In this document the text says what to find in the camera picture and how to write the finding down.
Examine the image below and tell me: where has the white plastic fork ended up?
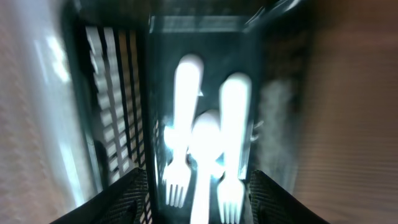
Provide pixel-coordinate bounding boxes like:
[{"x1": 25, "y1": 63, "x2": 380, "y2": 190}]
[
  {"x1": 217, "y1": 73, "x2": 251, "y2": 223},
  {"x1": 164, "y1": 54, "x2": 204, "y2": 208}
]

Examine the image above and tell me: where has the black plastic mesh basket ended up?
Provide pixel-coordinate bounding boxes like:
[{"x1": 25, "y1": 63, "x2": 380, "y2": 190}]
[{"x1": 62, "y1": 0, "x2": 312, "y2": 223}]

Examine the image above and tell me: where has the white plastic spoon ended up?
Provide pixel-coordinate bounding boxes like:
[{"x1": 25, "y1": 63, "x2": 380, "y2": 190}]
[{"x1": 189, "y1": 110, "x2": 221, "y2": 224}]

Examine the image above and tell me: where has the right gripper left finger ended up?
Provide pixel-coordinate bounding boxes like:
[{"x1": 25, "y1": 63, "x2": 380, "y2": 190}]
[{"x1": 52, "y1": 168, "x2": 148, "y2": 224}]

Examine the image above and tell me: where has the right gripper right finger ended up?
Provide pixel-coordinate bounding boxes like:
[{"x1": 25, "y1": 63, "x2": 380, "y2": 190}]
[{"x1": 249, "y1": 170, "x2": 328, "y2": 224}]

